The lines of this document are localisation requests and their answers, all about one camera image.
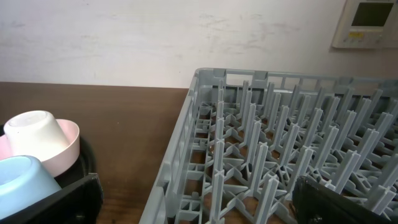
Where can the light blue cup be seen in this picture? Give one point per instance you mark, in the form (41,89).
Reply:
(24,181)

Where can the round black serving tray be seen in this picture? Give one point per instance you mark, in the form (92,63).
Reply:
(85,164)

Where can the grey dishwasher rack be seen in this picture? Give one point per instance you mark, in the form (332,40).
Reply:
(262,144)

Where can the pink small bowl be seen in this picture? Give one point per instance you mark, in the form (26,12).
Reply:
(55,161)

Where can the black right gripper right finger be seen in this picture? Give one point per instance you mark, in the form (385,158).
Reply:
(329,207)

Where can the white wall control panel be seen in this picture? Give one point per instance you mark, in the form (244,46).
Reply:
(367,24)

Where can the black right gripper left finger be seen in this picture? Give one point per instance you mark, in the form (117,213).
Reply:
(79,202)

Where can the white cup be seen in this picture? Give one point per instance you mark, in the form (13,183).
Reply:
(35,133)

